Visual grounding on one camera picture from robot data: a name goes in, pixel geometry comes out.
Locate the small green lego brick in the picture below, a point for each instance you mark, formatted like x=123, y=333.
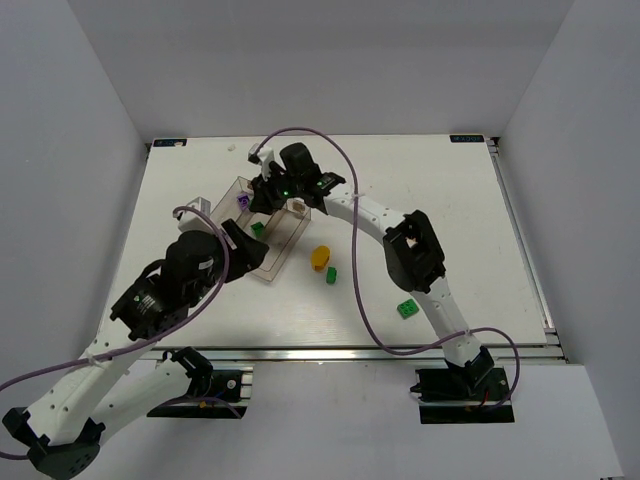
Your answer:
x=258, y=229

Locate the right blue label sticker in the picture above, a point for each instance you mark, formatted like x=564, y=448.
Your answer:
x=466, y=138

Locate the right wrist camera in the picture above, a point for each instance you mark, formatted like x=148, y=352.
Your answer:
x=262, y=156

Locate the clear three-compartment tray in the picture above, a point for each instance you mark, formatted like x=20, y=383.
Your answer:
x=282, y=229

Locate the aluminium table rail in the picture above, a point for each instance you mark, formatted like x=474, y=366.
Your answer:
x=535, y=354

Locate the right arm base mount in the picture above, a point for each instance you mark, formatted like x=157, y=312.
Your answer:
x=444, y=399

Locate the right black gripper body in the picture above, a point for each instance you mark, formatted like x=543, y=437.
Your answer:
x=267, y=195

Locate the yellow rounded lego brick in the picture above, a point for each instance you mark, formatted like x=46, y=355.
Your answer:
x=320, y=258

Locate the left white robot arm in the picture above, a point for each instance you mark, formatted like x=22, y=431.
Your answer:
x=65, y=429

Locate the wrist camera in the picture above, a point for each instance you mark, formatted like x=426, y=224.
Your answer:
x=192, y=219
x=262, y=156

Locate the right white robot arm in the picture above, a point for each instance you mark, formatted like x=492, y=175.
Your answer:
x=413, y=255

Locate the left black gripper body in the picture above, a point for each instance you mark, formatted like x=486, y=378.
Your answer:
x=239, y=244

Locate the large purple lego brick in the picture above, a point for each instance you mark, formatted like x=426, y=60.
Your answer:
x=243, y=201

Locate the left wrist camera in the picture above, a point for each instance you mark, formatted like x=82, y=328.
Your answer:
x=192, y=219

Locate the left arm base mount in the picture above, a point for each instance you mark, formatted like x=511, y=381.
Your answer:
x=214, y=392

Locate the blue label sticker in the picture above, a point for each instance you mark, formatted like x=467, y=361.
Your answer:
x=466, y=138
x=169, y=142

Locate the left blue label sticker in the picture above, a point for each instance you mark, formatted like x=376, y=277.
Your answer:
x=169, y=142

